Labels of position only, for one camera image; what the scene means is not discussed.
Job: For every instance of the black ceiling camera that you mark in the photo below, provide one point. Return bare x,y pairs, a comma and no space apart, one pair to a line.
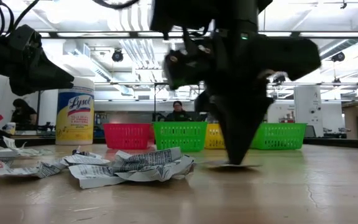
117,56

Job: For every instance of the green plastic basket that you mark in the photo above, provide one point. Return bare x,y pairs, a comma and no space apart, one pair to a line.
180,135
281,137

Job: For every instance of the person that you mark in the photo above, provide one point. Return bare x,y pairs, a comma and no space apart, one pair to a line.
179,114
23,113

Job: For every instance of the Lysol wipes canister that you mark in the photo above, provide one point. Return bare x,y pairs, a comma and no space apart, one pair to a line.
75,118

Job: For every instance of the white cup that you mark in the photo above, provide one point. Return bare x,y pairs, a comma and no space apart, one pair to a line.
10,127

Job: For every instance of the black background frame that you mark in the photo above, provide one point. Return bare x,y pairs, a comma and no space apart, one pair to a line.
154,99

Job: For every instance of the white column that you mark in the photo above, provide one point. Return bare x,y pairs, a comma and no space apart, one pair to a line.
308,105

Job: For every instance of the red plastic basket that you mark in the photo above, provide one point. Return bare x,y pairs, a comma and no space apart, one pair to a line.
126,135

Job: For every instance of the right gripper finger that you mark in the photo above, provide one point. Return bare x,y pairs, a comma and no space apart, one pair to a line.
204,104
239,124

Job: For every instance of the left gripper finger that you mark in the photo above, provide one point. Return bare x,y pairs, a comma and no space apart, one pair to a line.
54,77
25,92

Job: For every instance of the yellow plastic basket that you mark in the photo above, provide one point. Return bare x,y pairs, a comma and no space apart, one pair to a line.
213,137

